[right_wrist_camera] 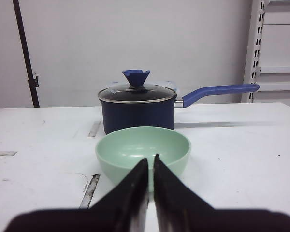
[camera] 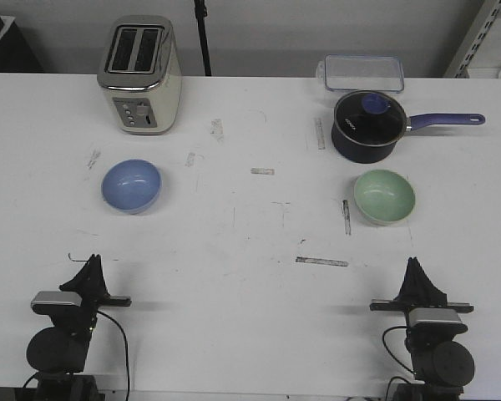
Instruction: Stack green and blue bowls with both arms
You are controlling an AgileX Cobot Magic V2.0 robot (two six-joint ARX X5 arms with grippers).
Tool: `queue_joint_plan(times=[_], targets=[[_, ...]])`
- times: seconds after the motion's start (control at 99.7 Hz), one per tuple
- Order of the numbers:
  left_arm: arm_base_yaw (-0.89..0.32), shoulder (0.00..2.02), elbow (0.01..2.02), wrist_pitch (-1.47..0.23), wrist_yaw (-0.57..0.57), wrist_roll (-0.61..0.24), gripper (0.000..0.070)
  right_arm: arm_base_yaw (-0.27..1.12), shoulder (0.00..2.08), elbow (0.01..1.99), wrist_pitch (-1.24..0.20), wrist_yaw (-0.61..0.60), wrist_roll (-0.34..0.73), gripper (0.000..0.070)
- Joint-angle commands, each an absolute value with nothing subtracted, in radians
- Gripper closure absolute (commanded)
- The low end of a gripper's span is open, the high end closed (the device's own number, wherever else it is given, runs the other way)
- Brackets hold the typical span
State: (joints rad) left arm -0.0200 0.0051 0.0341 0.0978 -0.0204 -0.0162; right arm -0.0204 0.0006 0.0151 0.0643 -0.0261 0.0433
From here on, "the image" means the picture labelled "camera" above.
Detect clear plastic container blue rim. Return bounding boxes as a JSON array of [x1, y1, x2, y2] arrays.
[[316, 54, 404, 93]]

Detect silver two-slot toaster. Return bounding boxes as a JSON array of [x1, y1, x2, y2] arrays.
[[97, 15, 182, 135]]

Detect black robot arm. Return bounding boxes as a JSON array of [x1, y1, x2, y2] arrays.
[[370, 257, 475, 400], [26, 254, 131, 400]]

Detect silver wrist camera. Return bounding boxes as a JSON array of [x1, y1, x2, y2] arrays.
[[30, 291, 82, 316], [407, 307, 468, 336]]

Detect green bowl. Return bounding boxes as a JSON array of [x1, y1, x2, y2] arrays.
[[353, 169, 417, 226]]

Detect grey metal shelf upright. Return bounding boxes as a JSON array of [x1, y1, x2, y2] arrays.
[[443, 1, 501, 79]]

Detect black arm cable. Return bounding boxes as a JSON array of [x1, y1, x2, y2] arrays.
[[23, 309, 130, 398], [382, 326, 417, 398]]

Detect glass pot lid blue knob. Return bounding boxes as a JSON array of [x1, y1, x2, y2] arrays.
[[335, 91, 407, 146]]

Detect blue bowl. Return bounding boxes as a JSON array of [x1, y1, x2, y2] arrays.
[[101, 159, 163, 214]]

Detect black tripod pole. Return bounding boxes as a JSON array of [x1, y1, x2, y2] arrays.
[[194, 0, 212, 76]]

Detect dark blue saucepan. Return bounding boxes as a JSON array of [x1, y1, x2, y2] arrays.
[[331, 90, 486, 164]]

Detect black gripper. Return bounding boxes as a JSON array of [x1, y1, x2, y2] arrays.
[[50, 254, 132, 334], [369, 257, 474, 355]]

